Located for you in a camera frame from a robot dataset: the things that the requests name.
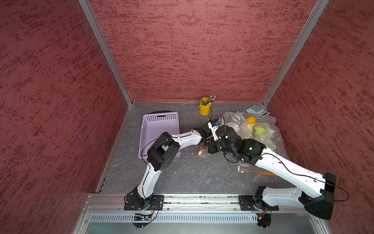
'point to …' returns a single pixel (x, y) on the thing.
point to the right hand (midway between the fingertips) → (205, 145)
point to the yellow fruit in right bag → (252, 120)
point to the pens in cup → (212, 98)
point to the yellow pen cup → (204, 110)
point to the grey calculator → (256, 109)
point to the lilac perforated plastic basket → (154, 125)
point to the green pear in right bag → (260, 130)
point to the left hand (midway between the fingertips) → (219, 142)
